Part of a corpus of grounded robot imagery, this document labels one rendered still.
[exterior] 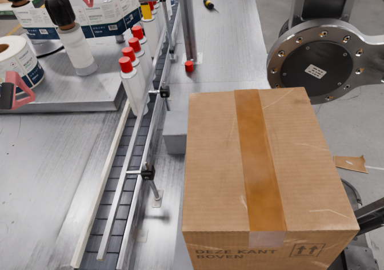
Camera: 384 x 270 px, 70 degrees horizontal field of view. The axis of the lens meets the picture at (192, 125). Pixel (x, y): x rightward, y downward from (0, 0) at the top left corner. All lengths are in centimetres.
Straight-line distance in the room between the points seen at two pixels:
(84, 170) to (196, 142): 49
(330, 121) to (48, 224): 187
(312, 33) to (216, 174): 33
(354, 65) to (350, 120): 162
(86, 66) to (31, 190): 50
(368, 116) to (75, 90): 194
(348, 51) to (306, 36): 9
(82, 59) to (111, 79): 13
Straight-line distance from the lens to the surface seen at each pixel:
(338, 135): 212
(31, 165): 102
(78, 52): 114
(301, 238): 45
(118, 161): 82
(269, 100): 57
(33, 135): 111
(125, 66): 81
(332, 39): 61
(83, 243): 69
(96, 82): 113
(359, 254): 139
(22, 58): 121
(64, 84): 119
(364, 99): 247
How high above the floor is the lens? 150
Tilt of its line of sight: 46 degrees down
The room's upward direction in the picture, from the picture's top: 8 degrees counter-clockwise
